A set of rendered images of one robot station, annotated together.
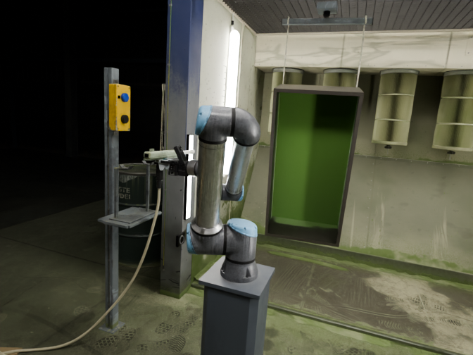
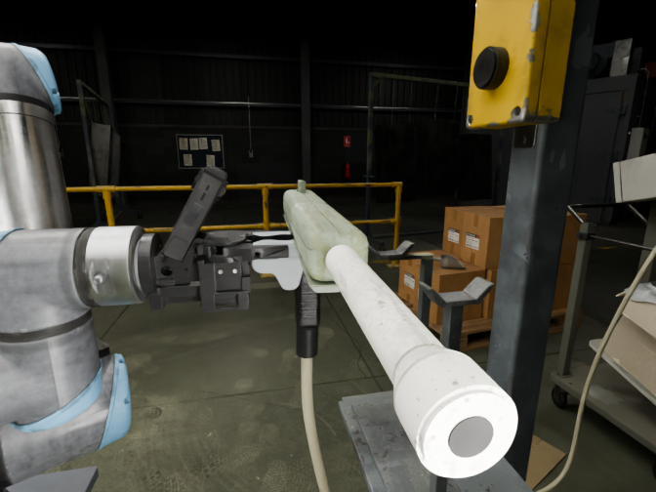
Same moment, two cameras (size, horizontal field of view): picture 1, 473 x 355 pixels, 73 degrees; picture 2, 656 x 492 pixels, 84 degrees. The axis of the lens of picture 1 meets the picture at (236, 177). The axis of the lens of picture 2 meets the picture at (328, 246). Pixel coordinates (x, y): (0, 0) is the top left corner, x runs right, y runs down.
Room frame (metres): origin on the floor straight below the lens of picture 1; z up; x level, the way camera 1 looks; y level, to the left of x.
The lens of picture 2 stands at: (2.17, 0.22, 1.25)
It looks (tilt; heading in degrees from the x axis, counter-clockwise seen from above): 13 degrees down; 148
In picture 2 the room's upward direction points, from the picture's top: straight up
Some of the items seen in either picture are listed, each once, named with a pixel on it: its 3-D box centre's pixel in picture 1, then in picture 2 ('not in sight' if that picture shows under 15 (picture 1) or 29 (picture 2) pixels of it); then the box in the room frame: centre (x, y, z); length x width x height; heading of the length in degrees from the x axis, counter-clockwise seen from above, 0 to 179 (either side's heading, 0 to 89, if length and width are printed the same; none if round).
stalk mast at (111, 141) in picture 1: (111, 206); (507, 421); (1.88, 0.75, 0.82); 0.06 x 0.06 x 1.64; 70
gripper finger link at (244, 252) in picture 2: not in sight; (251, 250); (1.77, 0.36, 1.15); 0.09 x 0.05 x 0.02; 62
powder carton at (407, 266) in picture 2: not in sight; (429, 277); (0.23, 2.38, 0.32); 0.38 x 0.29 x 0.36; 79
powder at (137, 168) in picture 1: (142, 170); not in sight; (2.99, 0.91, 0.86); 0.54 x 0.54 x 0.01
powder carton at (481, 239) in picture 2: not in sight; (497, 238); (0.62, 2.63, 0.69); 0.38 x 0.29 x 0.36; 72
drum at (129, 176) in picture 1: (141, 212); not in sight; (2.99, 0.90, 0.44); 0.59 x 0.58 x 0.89; 51
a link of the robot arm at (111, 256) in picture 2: (193, 167); (125, 266); (1.70, 0.24, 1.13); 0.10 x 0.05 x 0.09; 160
